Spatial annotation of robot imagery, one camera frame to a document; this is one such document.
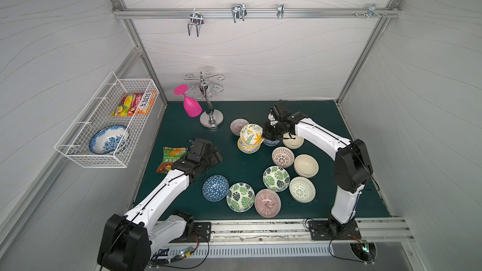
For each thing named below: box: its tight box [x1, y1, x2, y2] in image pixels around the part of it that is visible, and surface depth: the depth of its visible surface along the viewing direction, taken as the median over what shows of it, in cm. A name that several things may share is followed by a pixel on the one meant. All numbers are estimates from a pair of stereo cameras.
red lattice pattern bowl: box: [271, 146, 295, 169], surface depth 95 cm
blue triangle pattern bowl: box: [202, 174, 230, 202], surface depth 85 cm
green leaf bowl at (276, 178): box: [262, 165, 291, 193], surface depth 88 cm
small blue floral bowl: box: [262, 138, 281, 147], surface depth 100 cm
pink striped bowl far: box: [229, 117, 250, 137], surface depth 107 cm
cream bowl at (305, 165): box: [293, 153, 320, 179], surface depth 91 cm
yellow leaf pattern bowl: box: [239, 123, 265, 147], surface depth 94 cm
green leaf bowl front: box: [225, 181, 256, 213], surface depth 83 cm
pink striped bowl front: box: [254, 188, 282, 219], surface depth 80 cm
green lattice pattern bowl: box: [288, 176, 317, 204], surface depth 84 cm
